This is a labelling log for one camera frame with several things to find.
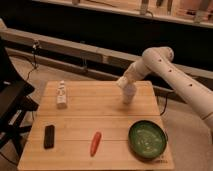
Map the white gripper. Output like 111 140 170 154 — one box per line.
117 65 141 89

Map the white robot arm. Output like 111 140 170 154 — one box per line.
117 47 213 132

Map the green plate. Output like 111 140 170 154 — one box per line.
128 120 168 160

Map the white bottle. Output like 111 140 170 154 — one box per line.
56 81 67 109

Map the orange carrot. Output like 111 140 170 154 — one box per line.
90 132 102 157

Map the black rectangular block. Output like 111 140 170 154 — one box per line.
44 125 55 149

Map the black chair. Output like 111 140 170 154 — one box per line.
0 38 38 156

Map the black cable on floor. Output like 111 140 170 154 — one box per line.
24 41 40 83

